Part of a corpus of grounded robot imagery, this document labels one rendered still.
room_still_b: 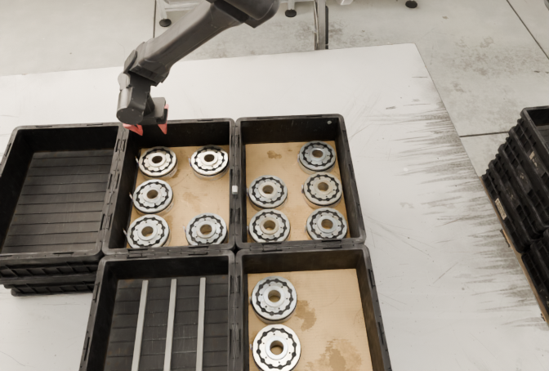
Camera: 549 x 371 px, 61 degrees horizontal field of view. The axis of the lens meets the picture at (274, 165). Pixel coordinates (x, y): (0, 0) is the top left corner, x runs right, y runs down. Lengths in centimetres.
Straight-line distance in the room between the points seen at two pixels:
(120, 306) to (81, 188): 37
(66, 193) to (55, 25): 220
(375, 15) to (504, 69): 88
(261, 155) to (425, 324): 62
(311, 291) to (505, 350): 50
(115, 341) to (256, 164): 57
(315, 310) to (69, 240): 64
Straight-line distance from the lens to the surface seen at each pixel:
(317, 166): 127
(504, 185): 215
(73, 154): 144
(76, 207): 133
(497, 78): 305
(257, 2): 75
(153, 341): 112
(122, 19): 335
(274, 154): 132
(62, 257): 115
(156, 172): 129
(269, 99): 165
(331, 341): 109
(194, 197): 126
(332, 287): 113
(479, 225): 147
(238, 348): 98
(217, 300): 112
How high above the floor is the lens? 187
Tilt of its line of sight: 53 degrees down
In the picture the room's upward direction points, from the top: straight up
